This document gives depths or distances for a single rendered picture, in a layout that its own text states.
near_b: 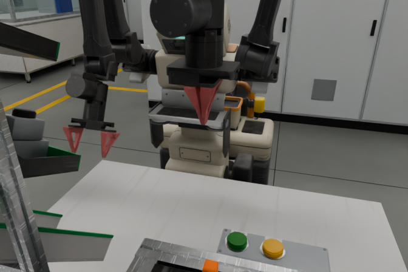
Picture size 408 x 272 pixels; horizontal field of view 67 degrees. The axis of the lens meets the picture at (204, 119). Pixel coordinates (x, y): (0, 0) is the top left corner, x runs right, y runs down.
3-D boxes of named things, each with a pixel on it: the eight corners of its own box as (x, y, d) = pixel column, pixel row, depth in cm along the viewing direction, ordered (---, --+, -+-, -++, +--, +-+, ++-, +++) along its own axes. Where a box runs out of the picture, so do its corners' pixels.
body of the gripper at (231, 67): (232, 84, 44) (234, 30, 41) (165, 79, 46) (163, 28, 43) (240, 73, 50) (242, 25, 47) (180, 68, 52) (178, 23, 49)
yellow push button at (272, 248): (262, 243, 63) (263, 235, 62) (283, 247, 62) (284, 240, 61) (260, 258, 59) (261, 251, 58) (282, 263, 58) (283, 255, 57)
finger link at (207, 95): (212, 133, 48) (214, 74, 44) (169, 128, 49) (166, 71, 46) (222, 117, 54) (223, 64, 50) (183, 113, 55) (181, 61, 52)
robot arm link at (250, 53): (272, 56, 94) (255, 51, 96) (272, 40, 85) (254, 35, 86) (261, 84, 93) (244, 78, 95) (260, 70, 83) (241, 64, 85)
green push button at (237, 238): (228, 236, 64) (229, 229, 63) (248, 240, 63) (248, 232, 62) (224, 251, 61) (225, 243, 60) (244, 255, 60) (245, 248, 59)
